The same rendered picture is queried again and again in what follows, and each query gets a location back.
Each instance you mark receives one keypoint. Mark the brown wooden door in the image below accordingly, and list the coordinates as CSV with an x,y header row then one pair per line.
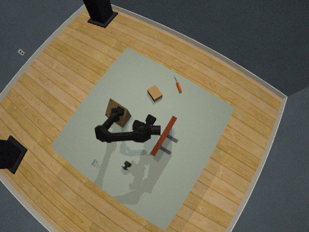
x,y
163,136

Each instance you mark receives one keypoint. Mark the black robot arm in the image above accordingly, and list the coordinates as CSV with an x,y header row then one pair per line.
x,y
142,133

